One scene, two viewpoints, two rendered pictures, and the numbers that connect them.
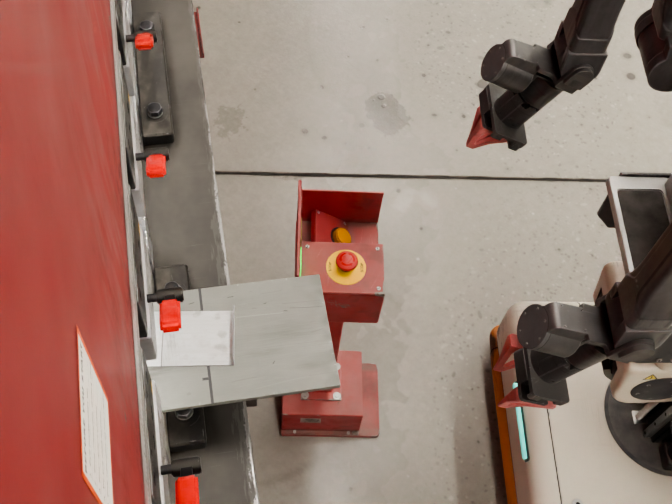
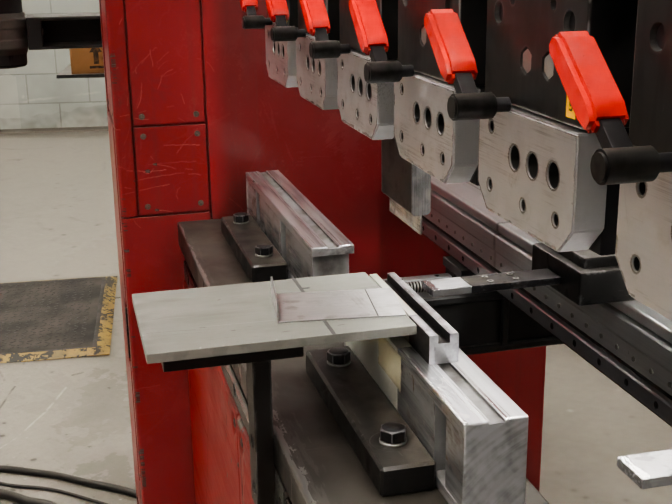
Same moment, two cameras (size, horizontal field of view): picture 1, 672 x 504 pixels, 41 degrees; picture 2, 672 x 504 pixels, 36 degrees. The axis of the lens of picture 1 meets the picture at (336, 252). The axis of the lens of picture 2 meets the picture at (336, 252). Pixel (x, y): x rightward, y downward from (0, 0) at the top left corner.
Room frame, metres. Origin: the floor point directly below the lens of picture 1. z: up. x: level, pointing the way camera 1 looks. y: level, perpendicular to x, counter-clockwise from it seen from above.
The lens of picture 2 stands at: (1.53, 0.23, 1.36)
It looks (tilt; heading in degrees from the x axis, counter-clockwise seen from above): 17 degrees down; 182
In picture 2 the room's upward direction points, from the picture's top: 1 degrees counter-clockwise
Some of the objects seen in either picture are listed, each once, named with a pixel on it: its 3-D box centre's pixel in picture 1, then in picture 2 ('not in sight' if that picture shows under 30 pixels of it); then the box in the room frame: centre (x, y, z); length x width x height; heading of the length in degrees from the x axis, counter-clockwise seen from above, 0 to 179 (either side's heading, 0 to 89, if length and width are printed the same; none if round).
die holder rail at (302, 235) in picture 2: not in sight; (293, 232); (-0.05, 0.10, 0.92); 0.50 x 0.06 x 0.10; 17
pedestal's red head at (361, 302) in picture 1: (339, 253); not in sight; (0.83, -0.01, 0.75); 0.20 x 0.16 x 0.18; 7
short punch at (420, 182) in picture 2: not in sight; (405, 178); (0.48, 0.26, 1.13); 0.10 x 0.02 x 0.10; 17
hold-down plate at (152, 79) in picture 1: (152, 75); not in sight; (1.08, 0.38, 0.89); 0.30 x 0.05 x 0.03; 17
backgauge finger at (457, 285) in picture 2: not in sight; (537, 270); (0.42, 0.41, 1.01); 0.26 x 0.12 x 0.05; 107
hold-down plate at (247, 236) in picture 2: not in sight; (251, 246); (-0.08, 0.03, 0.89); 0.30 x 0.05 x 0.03; 17
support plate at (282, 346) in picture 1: (239, 341); (267, 313); (0.52, 0.12, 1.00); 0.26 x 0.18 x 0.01; 107
